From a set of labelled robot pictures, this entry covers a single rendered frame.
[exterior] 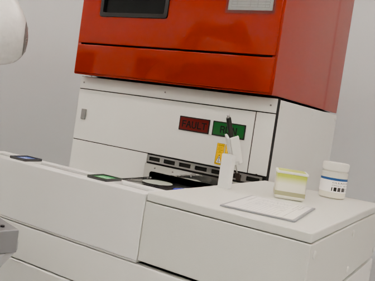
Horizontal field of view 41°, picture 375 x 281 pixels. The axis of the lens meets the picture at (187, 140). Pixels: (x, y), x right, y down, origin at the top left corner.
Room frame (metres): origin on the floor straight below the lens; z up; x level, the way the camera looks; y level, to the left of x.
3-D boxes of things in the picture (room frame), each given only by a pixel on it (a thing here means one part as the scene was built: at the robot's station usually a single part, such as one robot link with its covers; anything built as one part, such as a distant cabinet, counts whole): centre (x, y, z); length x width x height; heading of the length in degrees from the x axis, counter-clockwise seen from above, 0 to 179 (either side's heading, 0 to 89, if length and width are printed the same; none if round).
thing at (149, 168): (1.67, -0.06, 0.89); 0.44 x 0.02 x 0.10; 59
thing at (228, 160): (1.26, -0.12, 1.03); 0.06 x 0.04 x 0.13; 149
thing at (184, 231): (1.20, -0.24, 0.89); 0.62 x 0.35 x 0.14; 149
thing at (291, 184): (1.23, -0.26, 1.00); 0.07 x 0.07 x 0.07; 83
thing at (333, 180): (1.37, -0.41, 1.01); 0.07 x 0.07 x 0.10
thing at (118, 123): (1.77, 0.09, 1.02); 0.82 x 0.03 x 0.40; 59
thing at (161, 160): (1.67, -0.06, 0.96); 0.44 x 0.01 x 0.02; 59
